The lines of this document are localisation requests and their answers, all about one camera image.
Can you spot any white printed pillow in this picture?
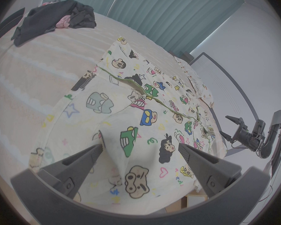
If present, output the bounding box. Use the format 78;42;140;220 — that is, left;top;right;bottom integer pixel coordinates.
174;55;215;108

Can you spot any pile of clothes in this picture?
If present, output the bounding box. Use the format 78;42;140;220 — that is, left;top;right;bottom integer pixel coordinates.
10;0;97;47

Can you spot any dark chest of drawers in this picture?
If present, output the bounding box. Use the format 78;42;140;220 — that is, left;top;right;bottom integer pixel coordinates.
0;7;26;32

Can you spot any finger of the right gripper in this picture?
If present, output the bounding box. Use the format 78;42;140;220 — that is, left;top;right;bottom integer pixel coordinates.
225;115;243;126
219;130;233;142

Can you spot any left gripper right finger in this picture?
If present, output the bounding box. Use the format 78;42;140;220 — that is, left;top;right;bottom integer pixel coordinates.
179;143;242;199

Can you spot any grey bedside table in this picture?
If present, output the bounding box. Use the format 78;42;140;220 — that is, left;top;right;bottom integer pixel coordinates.
170;50;195;61

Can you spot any bed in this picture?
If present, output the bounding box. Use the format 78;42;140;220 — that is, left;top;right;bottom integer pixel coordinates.
0;7;263;220

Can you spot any white printed pyjama top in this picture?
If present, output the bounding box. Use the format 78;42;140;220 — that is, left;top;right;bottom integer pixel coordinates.
28;37;226;216

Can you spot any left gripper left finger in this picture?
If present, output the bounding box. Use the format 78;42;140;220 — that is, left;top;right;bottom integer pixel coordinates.
39;144;105;199

